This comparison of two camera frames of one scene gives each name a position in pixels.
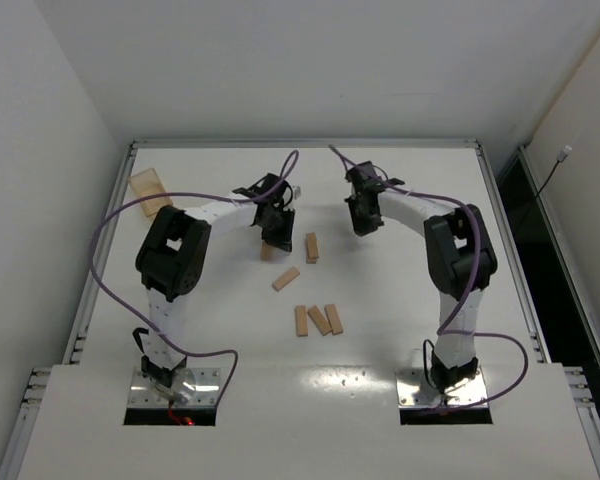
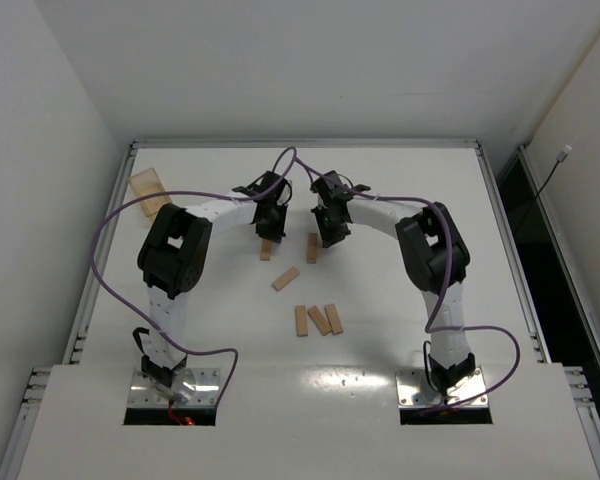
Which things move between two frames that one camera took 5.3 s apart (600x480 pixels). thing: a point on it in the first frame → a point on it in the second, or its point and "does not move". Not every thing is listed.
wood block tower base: [312, 249] does not move
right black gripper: [361, 213] → [333, 228]
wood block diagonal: [286, 278] does not move
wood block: [266, 252] does not move
